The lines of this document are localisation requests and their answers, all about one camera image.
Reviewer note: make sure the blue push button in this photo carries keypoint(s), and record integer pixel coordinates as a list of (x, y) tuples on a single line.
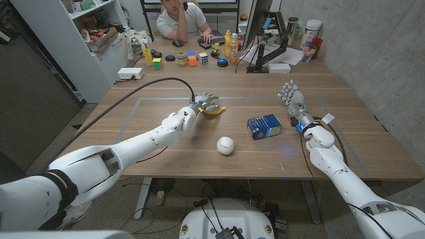
[(222, 62)]

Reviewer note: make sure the cardboard box of items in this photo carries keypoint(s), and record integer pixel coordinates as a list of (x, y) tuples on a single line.
[(103, 40)]

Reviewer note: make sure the black round puck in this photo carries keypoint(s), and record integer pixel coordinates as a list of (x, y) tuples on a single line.
[(170, 58)]

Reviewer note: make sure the blue cardboard box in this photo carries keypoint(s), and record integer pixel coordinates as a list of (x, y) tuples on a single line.
[(264, 126)]

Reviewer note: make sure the red can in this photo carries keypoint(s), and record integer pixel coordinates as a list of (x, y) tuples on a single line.
[(241, 40)]

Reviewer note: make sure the white flat box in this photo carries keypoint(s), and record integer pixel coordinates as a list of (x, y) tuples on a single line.
[(279, 68)]

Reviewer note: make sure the green yellow puzzle cube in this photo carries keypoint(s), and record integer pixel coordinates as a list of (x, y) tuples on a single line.
[(157, 63)]

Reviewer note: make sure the white wipes canister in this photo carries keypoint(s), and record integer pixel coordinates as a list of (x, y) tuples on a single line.
[(311, 32)]

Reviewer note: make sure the clear drinking glass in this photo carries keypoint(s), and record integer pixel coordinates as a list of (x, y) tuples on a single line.
[(307, 53)]

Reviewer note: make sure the black computer monitor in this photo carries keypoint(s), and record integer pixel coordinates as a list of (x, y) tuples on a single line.
[(257, 18)]

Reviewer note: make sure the yellow toy banana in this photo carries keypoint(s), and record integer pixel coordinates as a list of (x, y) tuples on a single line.
[(216, 111)]

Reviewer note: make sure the orange cube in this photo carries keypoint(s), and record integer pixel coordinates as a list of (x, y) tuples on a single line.
[(192, 60)]

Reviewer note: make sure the yellow squeeze bottle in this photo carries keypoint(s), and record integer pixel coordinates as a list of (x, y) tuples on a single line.
[(227, 43)]

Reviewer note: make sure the white robot torso base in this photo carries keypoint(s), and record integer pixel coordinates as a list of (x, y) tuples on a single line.
[(226, 219)]

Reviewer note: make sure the red cup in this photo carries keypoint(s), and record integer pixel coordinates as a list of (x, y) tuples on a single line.
[(317, 46)]

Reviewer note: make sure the white Rubik's cube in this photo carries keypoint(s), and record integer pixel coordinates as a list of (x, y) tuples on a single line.
[(203, 57)]

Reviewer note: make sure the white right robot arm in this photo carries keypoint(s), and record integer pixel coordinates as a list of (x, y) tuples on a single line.
[(358, 186)]

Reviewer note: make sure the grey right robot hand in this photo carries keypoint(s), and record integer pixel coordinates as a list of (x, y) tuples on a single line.
[(295, 101)]

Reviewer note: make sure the blue flat toy piece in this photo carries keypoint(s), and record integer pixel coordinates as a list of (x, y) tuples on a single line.
[(192, 54)]

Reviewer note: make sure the white paper sheets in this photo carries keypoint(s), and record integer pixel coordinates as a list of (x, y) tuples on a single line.
[(285, 54)]

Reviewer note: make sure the black computer mouse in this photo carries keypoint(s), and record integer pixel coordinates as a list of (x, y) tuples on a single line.
[(177, 43)]

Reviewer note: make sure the white power strip box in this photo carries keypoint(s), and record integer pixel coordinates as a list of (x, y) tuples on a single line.
[(131, 73)]

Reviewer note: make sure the white baseball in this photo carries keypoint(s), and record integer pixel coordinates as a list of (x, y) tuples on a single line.
[(225, 145)]

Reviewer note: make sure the white shelf cabinet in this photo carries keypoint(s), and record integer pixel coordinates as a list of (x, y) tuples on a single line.
[(83, 43)]

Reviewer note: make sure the black keyboard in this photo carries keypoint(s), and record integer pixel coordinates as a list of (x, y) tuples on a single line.
[(212, 42)]

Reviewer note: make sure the stacked colourful cups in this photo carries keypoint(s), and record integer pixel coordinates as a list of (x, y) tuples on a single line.
[(181, 58)]

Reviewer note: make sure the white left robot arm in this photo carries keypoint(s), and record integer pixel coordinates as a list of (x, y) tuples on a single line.
[(99, 166)]

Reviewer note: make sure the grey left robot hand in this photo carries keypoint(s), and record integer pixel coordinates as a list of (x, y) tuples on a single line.
[(206, 102)]

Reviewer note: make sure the orange drink bottle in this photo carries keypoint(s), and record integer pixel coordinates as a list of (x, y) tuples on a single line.
[(233, 48)]

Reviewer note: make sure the man in white t-shirt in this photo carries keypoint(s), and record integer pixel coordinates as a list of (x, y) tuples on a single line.
[(183, 20)]

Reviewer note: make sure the yellow tall carton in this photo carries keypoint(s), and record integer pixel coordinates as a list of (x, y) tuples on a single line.
[(146, 53)]

